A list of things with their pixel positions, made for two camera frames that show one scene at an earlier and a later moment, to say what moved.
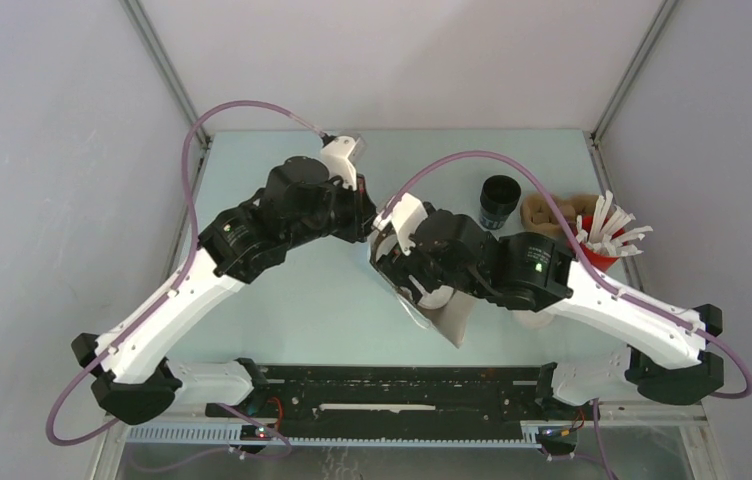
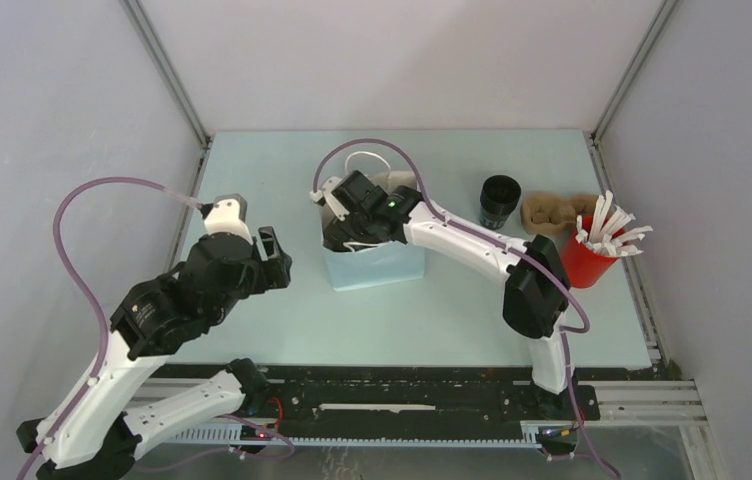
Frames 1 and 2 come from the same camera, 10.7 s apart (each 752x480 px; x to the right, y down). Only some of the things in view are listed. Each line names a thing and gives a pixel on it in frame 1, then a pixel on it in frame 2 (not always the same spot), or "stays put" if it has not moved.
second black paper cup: [499, 195] stays put
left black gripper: [362, 208] -> [279, 265]
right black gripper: [398, 264] -> [341, 231]
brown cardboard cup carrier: [535, 215] stays put
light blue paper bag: [450, 320] -> [374, 266]
